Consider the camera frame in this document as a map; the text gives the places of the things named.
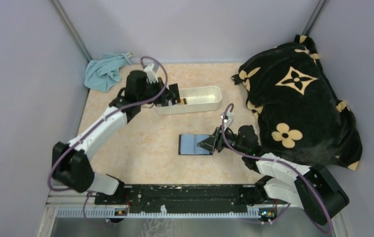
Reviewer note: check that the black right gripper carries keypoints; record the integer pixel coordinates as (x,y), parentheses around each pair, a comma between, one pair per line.
(219,139)

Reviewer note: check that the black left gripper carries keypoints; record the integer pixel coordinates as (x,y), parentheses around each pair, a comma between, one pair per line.
(168,95)

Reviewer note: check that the blue leather card holder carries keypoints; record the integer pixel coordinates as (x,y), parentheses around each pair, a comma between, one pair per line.
(188,145)

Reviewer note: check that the black VIP credit card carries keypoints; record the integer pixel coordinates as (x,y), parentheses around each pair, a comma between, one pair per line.
(175,95)

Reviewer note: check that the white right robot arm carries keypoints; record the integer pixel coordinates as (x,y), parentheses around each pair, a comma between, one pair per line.
(311,188)

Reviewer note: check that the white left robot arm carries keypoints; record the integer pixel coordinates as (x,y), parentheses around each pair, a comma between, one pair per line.
(71,167)

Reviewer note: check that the light blue cloth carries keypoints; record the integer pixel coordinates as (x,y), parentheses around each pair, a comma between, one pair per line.
(102,75)

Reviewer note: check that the white oval plastic bin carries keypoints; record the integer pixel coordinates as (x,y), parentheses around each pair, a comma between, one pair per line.
(199,99)

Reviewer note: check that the black gold patterned blanket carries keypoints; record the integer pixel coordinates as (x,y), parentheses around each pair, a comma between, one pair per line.
(300,117)

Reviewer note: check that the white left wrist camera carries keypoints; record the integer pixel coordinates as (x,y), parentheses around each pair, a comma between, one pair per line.
(151,71)

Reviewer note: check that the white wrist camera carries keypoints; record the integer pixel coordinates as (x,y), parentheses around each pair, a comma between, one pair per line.
(151,71)
(227,119)

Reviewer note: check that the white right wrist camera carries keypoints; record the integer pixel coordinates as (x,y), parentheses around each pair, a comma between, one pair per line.
(227,119)

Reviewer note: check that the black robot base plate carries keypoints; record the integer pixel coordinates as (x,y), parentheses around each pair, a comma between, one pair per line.
(187,199)

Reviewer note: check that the aluminium frame rail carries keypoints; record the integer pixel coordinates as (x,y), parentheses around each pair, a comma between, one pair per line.
(82,204)

